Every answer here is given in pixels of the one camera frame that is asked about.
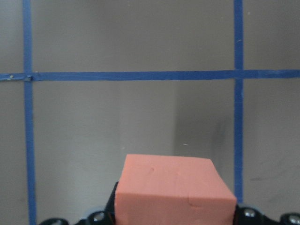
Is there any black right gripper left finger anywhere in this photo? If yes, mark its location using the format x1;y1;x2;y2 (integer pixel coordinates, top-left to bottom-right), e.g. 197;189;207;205
79;181;119;225

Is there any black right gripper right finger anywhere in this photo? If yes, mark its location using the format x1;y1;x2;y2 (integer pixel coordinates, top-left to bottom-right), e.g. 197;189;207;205
234;203;281;225

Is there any orange foam cube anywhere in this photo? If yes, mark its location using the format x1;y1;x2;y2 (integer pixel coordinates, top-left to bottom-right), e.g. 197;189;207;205
114;154;237;225

